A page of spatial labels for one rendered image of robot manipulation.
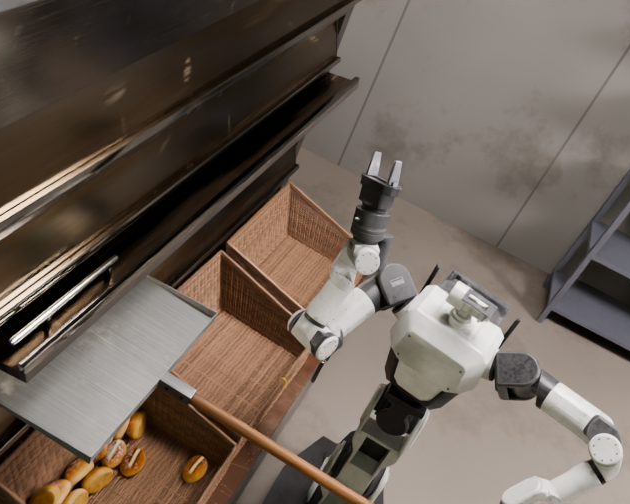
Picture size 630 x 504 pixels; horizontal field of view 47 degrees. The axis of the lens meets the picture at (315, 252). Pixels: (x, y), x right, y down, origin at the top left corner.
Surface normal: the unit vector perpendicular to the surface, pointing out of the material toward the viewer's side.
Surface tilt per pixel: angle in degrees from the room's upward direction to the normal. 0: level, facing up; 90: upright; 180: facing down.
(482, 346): 0
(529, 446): 0
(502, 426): 0
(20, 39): 90
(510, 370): 40
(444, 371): 90
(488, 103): 90
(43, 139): 70
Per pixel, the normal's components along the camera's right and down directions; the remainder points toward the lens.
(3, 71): 0.86, 0.50
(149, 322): 0.33, -0.70
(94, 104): 0.91, 0.23
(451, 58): -0.35, 0.53
